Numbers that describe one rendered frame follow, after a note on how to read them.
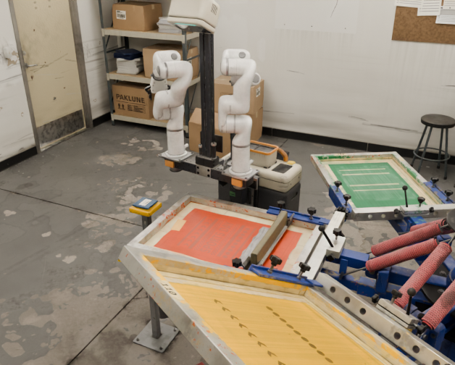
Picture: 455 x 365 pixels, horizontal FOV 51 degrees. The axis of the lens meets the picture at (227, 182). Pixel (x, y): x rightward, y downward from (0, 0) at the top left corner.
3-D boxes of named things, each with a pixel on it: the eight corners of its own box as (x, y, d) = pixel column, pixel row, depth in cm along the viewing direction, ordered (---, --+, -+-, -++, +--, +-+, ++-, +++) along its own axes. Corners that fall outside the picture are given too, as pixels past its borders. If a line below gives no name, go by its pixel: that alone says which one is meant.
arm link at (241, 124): (251, 148, 249) (252, 118, 242) (226, 148, 249) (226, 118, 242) (251, 140, 257) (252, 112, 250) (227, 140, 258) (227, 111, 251)
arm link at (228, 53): (250, 73, 232) (219, 72, 233) (249, 85, 253) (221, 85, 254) (251, 40, 234) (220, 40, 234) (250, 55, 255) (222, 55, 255)
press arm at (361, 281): (193, 250, 242) (193, 240, 239) (199, 243, 246) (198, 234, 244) (463, 323, 195) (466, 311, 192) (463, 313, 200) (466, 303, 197)
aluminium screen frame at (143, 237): (127, 251, 224) (126, 245, 222) (188, 198, 271) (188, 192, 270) (287, 298, 194) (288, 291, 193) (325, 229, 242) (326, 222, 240)
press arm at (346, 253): (325, 261, 211) (327, 251, 208) (329, 253, 216) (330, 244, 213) (365, 271, 204) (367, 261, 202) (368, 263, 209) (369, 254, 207)
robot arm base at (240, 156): (239, 162, 270) (240, 136, 263) (259, 167, 264) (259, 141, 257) (224, 172, 258) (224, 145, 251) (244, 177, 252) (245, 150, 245)
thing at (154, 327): (132, 342, 301) (117, 208, 259) (151, 319, 319) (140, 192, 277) (162, 353, 293) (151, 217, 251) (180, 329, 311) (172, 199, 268)
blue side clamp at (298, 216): (265, 221, 251) (266, 210, 247) (269, 217, 255) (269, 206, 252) (322, 235, 239) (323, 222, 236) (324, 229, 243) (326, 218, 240)
